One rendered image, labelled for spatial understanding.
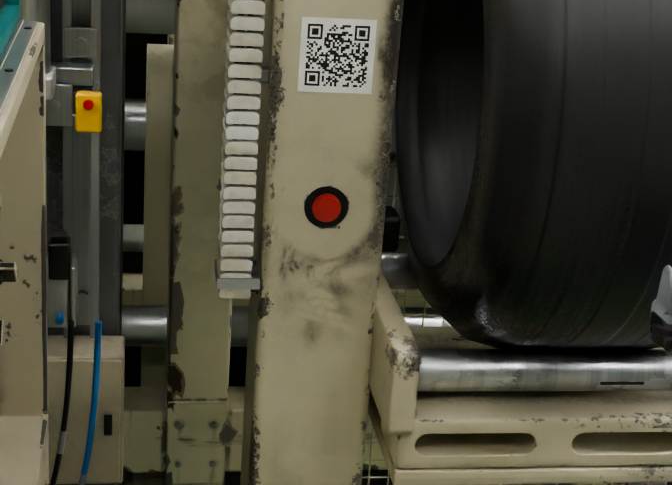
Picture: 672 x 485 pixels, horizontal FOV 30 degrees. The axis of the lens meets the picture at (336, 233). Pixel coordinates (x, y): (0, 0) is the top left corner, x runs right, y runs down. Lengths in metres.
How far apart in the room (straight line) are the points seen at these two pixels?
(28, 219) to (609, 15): 0.54
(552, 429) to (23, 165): 0.61
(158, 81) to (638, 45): 1.09
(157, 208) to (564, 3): 1.11
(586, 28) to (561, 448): 0.47
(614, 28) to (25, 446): 0.64
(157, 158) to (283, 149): 0.79
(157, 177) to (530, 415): 0.92
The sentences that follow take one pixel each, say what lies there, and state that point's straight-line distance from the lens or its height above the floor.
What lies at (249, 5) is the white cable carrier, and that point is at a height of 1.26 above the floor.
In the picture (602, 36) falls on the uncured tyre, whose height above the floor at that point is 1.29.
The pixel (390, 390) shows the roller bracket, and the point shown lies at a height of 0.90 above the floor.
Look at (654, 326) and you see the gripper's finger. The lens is 1.15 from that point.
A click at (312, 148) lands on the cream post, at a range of 1.28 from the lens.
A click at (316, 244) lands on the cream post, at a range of 1.32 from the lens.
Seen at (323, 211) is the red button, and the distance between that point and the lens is 1.30.
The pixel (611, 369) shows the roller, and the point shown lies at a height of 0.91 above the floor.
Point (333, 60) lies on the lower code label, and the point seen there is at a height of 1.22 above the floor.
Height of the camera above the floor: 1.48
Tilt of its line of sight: 20 degrees down
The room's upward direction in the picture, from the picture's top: 4 degrees clockwise
